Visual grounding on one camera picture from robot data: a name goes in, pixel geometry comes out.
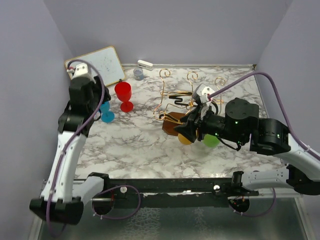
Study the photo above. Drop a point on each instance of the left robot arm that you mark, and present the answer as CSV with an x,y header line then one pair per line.
x,y
60,201

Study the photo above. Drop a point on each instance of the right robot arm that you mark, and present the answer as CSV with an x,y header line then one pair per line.
x,y
266,136

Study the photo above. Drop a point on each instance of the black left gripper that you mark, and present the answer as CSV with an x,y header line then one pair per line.
x,y
98,85

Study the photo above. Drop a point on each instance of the clear jar of clips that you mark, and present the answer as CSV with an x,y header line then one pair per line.
x,y
138,74

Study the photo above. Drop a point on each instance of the brown wooden rack base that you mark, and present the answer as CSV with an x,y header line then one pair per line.
x,y
171,125

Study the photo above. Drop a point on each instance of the green wine glass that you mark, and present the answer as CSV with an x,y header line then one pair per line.
x,y
211,141

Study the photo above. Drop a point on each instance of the orange wine glass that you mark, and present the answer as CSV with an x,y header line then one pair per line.
x,y
183,140

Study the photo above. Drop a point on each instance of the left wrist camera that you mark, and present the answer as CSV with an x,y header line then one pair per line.
x,y
81,70

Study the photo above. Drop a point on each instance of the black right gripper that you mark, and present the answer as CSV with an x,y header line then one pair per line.
x,y
188,128

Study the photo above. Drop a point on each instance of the black mounting rail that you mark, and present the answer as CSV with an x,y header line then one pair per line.
x,y
173,192

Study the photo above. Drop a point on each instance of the gold wire glass rack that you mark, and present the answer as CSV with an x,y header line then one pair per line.
x,y
182,98

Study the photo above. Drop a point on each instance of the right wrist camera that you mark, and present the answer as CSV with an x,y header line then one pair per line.
x,y
201,96

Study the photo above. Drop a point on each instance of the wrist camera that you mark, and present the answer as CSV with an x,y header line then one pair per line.
x,y
201,96
81,70

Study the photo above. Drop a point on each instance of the blue wine glass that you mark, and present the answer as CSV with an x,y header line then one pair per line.
x,y
106,115

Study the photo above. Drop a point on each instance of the red wine glass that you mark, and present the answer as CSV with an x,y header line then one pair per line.
x,y
123,92

